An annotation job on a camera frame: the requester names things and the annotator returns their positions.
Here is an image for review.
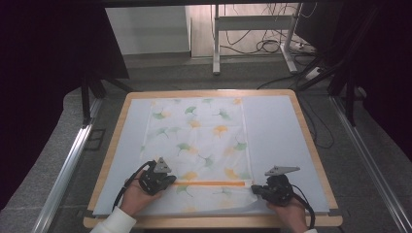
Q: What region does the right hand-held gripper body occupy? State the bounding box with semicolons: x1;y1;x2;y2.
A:
262;165;301;208

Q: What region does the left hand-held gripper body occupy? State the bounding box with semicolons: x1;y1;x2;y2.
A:
138;156;173;196

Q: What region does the white leaf-print cloth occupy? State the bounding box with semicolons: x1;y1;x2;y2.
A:
139;96;260;216

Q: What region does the person's left hand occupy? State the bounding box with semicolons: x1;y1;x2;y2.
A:
120;170;165;217

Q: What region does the person's right hand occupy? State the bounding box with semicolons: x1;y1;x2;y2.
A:
265;196;309;233

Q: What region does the person's left white sleeve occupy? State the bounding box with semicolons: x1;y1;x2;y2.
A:
89;206;138;233

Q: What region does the light blue table mat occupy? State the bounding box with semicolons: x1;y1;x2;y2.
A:
92;94;331;217

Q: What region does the dark floor hatch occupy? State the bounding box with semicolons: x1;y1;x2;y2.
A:
84;128;107;151

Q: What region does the black metal stand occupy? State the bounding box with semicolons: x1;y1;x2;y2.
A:
295;6;385;128
80;73;134;126

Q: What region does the white power strip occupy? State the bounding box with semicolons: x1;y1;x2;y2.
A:
304;66;326;82

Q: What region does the white cabinet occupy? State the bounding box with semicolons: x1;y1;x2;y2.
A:
104;5;192;56

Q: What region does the dark curtain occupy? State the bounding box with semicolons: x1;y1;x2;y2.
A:
320;0;412;163
0;0;130;212

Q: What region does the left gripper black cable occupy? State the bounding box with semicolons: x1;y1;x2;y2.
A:
112;160;157;212

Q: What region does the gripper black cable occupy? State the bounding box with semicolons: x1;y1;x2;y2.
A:
291;183;317;230
112;160;157;212

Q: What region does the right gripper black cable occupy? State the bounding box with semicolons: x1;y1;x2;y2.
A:
291;183;317;230

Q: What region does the thin black floor cable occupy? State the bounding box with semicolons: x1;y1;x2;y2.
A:
298;94;335;150

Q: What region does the aluminium floor rail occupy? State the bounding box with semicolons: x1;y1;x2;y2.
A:
31;98;103;233
329;95;412;233

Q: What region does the tangle of black floor cables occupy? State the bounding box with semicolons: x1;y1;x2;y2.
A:
220;3;319;56

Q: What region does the white desk frame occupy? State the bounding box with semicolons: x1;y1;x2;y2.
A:
211;3;301;77

